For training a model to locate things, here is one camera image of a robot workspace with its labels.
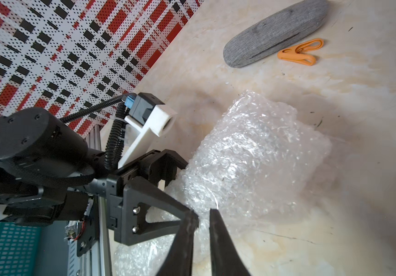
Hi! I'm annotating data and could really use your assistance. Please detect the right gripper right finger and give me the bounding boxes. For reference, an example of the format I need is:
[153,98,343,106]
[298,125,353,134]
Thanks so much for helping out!
[209,209,250,276]

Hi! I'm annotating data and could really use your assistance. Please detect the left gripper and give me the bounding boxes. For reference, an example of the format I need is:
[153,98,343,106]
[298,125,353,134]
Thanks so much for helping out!
[87,149,199,246]

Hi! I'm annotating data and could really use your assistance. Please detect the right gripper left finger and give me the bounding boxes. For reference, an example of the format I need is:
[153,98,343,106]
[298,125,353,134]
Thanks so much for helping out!
[156,211,198,276]

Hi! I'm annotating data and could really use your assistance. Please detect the bubble wrap sheet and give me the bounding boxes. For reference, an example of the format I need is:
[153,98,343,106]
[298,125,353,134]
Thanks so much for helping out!
[113,90,333,276]

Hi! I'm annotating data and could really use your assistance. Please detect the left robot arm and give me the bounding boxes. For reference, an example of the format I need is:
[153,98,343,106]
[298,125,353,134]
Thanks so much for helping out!
[0,93,198,246]

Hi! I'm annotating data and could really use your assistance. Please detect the orange scissors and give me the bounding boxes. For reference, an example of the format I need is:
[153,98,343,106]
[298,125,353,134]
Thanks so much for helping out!
[277,39,324,66]

